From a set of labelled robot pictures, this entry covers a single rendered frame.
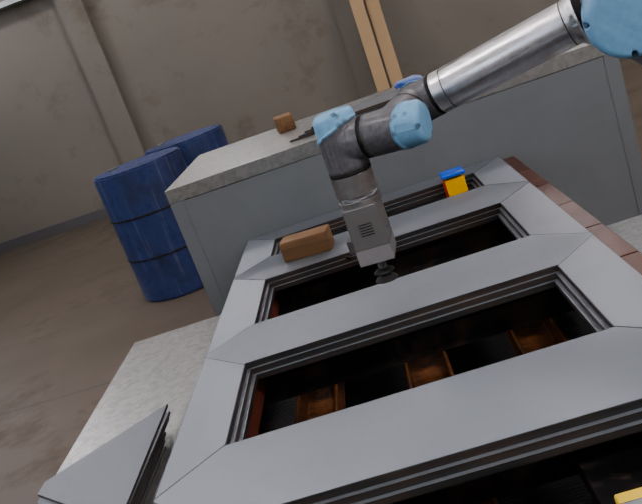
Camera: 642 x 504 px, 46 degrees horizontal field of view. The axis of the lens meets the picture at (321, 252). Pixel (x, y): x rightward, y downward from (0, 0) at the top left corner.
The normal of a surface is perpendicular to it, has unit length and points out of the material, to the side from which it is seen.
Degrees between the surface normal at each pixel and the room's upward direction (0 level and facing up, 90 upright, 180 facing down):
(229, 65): 90
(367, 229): 90
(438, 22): 90
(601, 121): 90
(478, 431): 0
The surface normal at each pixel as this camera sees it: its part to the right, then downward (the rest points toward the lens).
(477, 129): -0.01, 0.29
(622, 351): -0.32, -0.90
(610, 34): -0.46, 0.37
